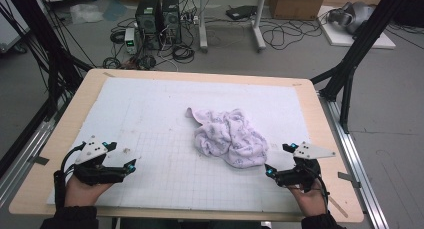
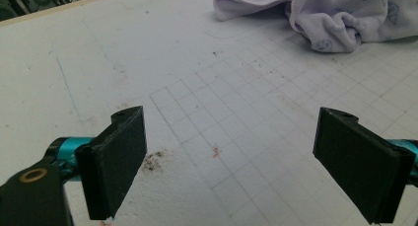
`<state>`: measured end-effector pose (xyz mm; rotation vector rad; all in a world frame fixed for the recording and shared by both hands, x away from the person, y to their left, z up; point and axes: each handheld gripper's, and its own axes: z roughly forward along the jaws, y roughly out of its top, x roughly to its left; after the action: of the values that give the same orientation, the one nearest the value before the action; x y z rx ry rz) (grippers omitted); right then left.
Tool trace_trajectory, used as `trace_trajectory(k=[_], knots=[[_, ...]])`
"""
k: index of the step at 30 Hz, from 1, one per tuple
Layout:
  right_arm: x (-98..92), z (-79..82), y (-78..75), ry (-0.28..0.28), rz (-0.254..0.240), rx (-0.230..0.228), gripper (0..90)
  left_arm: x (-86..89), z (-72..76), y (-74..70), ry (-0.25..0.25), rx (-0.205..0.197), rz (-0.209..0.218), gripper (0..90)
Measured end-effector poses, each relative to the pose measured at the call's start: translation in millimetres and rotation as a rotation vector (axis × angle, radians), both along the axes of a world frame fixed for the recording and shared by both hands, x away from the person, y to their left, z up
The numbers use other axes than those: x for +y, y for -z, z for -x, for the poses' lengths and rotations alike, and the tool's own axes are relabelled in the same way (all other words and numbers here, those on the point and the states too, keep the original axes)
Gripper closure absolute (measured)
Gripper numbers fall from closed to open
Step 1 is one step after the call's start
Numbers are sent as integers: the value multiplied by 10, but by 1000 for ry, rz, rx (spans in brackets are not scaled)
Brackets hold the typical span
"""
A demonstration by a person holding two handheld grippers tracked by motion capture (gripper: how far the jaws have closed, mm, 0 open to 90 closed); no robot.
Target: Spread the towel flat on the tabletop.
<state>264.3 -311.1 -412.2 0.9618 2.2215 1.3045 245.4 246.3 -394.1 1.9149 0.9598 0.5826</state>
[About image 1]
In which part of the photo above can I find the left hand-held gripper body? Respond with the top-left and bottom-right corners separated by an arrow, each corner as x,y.
73,135 -> 128,187

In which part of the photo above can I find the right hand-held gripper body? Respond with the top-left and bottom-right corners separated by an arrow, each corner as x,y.
275,141 -> 337,193

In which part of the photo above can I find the lilac printed towel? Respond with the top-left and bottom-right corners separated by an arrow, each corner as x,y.
184,107 -> 270,170

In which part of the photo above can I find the person's left hand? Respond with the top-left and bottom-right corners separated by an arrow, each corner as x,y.
64,173 -> 114,209

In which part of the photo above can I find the person's right hand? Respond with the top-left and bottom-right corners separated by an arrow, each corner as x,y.
288,185 -> 330,217

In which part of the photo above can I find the grey tape strip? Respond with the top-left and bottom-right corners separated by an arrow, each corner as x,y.
337,171 -> 362,189
31,155 -> 51,166

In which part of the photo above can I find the white grid mat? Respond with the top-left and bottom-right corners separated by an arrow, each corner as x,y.
46,77 -> 332,214

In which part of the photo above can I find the white power supply unit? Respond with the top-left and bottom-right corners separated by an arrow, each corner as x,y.
123,27 -> 140,55

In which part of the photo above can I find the white floor board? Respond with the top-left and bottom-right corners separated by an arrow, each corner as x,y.
316,5 -> 397,50

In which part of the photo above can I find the white desk leg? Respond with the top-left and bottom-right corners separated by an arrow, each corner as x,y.
251,0 -> 268,53
197,0 -> 210,54

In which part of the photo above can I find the large black computer tower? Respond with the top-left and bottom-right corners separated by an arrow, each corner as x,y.
134,0 -> 163,51

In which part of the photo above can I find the clear plastic bag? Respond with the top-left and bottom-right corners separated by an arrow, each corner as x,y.
69,2 -> 105,25

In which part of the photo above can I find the slim black computer tower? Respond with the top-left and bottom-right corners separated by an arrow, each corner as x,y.
161,0 -> 183,45

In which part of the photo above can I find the brown cardboard box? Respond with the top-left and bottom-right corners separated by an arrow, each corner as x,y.
268,0 -> 328,21

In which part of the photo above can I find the flat black device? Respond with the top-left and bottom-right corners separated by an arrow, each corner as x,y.
225,4 -> 259,21

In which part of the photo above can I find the grey helmet headset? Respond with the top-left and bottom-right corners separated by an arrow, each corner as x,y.
327,1 -> 377,36

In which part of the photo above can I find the white power strip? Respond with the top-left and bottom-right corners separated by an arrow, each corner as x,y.
181,14 -> 200,25

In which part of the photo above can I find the right hand-held gripper black cable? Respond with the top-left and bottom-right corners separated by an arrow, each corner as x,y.
313,173 -> 332,214

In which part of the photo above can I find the hand-held gripper black cable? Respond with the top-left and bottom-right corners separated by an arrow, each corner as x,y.
313,173 -> 332,214
54,141 -> 88,211

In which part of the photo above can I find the left hand-held gripper black cable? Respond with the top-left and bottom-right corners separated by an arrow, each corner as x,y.
54,141 -> 88,211

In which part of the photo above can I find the aluminium rail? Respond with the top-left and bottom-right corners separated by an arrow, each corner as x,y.
0,98 -> 73,207
318,91 -> 390,229

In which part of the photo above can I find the black frame stand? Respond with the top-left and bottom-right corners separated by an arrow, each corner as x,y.
309,0 -> 415,135
0,0 -> 95,114

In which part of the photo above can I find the tangle of black floor cables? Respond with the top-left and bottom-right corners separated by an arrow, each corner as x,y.
259,17 -> 325,52

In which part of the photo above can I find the coiled black cable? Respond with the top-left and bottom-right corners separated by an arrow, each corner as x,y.
171,43 -> 196,65

